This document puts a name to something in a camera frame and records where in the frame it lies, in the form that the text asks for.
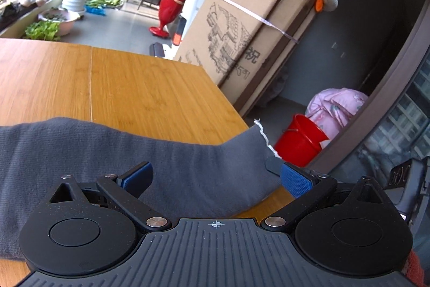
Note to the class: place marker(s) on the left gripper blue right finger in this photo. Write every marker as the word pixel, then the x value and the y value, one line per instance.
pixel 309 189

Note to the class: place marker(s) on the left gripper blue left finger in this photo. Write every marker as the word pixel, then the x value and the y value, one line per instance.
pixel 121 194

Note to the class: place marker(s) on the red plastic bucket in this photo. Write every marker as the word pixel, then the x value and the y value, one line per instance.
pixel 301 141

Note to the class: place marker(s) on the pink floral bundle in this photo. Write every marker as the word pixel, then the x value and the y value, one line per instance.
pixel 332 109

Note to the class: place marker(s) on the large printed cardboard box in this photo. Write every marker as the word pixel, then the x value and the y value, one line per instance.
pixel 235 41

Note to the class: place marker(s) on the green leafy vegetable bunch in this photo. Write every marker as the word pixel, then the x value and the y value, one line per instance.
pixel 43 31

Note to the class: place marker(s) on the pink basin with plants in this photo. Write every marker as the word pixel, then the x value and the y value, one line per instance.
pixel 63 17

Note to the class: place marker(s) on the blue bag on floor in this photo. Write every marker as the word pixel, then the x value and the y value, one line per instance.
pixel 95 10

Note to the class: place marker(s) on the orange plush foot at edge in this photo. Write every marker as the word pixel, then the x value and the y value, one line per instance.
pixel 319 6

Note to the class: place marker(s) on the red pedestal vase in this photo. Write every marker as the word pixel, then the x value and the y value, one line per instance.
pixel 168 12

